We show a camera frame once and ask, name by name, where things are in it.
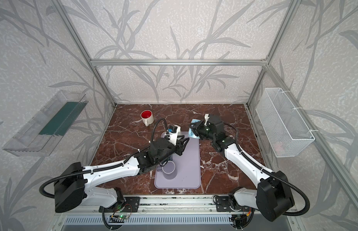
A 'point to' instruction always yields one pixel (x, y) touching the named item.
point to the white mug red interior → (147, 117)
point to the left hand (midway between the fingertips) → (189, 134)
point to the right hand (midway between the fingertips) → (188, 119)
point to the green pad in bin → (63, 119)
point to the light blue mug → (191, 134)
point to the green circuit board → (117, 218)
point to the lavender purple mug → (169, 171)
